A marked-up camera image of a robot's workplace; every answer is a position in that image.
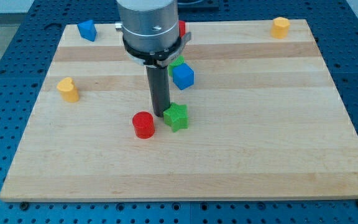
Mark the green star block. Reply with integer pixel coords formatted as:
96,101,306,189
163,103,188,132

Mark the silver robot arm cylinder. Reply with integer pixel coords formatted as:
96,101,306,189
117,0,180,52

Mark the red block behind arm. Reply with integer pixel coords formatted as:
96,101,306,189
178,20,186,37

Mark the blue cube block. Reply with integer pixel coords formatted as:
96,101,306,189
172,63,195,90

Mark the red cylinder block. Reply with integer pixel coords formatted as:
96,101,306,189
132,111,155,139

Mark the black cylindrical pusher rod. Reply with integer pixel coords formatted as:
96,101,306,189
146,67,171,118

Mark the green block behind cube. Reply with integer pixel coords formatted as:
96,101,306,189
168,55,185,77

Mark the wooden board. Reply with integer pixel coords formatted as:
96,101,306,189
0,19,358,202

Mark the yellow heart block left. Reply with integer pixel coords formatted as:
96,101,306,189
57,77,80,103

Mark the yellow heart block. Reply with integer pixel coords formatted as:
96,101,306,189
270,17,290,39
57,77,80,103

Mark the blue triangle block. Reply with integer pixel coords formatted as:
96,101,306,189
77,20,97,42

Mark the yellow heart block right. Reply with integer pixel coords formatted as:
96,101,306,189
270,17,290,39

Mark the black clamp ring with bracket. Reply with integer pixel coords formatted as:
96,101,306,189
122,31,193,69

